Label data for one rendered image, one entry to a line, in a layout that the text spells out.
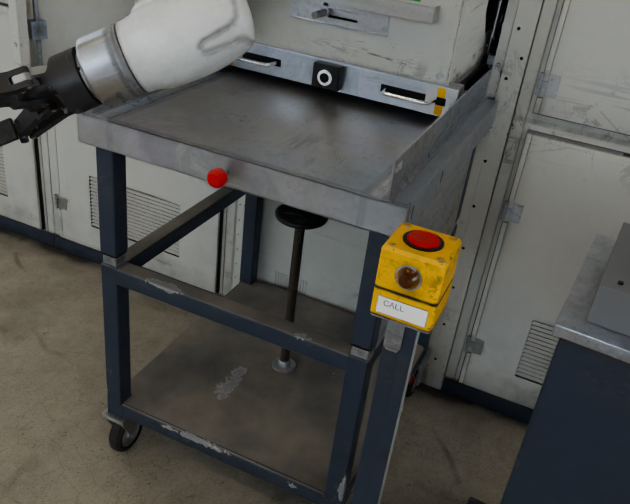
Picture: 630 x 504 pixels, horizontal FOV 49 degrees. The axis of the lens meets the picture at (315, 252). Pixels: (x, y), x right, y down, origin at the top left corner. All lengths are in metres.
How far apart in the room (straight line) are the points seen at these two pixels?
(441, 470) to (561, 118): 0.89
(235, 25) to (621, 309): 0.64
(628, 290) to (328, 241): 1.05
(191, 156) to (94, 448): 0.87
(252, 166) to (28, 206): 1.53
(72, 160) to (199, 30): 1.53
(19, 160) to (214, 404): 1.21
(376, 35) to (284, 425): 0.86
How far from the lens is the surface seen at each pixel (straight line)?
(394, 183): 1.05
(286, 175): 1.10
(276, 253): 2.03
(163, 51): 0.85
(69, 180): 2.38
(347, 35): 1.46
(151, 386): 1.69
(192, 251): 2.17
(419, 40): 1.41
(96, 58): 0.88
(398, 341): 0.90
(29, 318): 2.24
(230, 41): 0.86
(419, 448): 1.87
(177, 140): 1.20
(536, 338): 1.87
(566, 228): 1.73
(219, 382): 1.70
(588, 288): 1.16
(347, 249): 1.92
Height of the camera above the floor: 1.28
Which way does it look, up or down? 30 degrees down
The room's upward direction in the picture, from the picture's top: 7 degrees clockwise
